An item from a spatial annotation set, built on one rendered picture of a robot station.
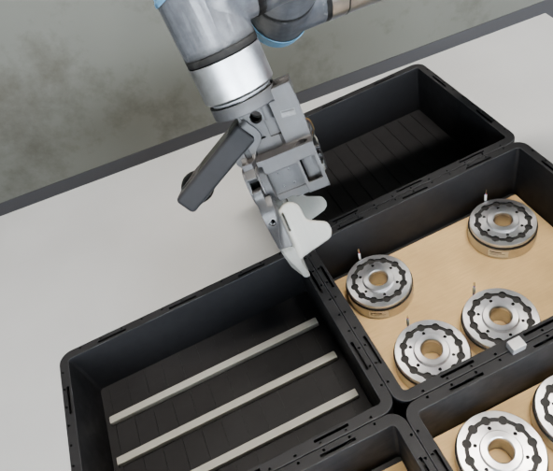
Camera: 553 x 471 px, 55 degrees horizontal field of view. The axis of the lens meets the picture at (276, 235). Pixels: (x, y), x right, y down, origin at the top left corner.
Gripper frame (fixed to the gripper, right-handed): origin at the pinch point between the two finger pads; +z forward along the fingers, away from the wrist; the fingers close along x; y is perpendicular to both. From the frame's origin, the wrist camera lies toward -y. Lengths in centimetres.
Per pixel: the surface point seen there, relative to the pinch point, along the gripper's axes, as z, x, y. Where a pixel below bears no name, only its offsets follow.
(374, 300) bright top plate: 19.0, 12.4, 5.4
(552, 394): 27.8, -5.8, 22.7
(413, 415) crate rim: 19.4, -10.3, 6.3
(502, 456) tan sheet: 31.2, -9.7, 14.3
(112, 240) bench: 11, 57, -50
